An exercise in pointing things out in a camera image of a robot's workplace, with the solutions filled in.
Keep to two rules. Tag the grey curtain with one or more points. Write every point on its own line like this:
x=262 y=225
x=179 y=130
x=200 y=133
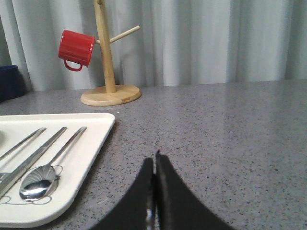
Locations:
x=180 y=42

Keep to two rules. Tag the wooden mug tree stand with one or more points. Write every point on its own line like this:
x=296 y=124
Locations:
x=110 y=94

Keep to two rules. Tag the red mug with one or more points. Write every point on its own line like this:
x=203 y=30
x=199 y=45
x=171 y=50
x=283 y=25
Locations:
x=75 y=49

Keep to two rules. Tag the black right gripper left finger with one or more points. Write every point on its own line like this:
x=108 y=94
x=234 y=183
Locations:
x=135 y=210

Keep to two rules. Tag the cream rabbit serving tray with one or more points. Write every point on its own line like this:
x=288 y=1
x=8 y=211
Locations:
x=72 y=166

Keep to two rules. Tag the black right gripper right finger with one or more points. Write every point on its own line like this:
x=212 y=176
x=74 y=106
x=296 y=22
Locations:
x=178 y=208

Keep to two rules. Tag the dark blue mug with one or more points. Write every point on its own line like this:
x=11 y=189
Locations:
x=11 y=83

